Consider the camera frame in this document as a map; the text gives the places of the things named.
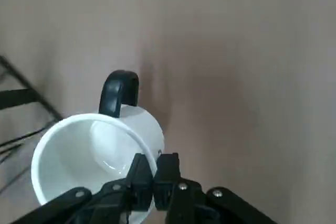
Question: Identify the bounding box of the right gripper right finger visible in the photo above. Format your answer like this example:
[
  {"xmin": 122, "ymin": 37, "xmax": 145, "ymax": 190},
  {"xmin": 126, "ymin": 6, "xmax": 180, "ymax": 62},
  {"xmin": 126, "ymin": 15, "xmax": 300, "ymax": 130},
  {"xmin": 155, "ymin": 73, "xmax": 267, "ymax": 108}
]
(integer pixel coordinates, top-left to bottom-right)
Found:
[{"xmin": 153, "ymin": 152, "xmax": 279, "ymax": 224}]

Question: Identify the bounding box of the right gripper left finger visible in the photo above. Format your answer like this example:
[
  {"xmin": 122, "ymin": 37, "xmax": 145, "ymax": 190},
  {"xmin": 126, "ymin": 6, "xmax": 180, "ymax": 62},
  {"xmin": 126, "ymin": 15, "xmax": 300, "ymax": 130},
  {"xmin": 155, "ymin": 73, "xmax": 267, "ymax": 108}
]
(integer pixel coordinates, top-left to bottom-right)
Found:
[{"xmin": 14, "ymin": 153, "xmax": 155, "ymax": 224}]

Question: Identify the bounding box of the black wire cup holder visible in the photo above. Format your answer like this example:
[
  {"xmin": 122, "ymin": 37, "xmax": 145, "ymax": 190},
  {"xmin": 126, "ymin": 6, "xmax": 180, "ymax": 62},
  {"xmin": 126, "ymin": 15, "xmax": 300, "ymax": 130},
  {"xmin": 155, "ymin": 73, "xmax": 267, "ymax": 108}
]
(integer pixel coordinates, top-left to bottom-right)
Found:
[{"xmin": 0, "ymin": 55, "xmax": 64, "ymax": 162}]

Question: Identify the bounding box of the white cup with black handle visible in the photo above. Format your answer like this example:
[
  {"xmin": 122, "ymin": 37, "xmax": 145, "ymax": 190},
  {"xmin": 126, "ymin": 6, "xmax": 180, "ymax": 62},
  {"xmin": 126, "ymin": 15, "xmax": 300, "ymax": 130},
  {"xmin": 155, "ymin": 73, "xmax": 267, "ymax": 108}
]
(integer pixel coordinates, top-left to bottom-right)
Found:
[{"xmin": 30, "ymin": 69, "xmax": 166, "ymax": 224}]

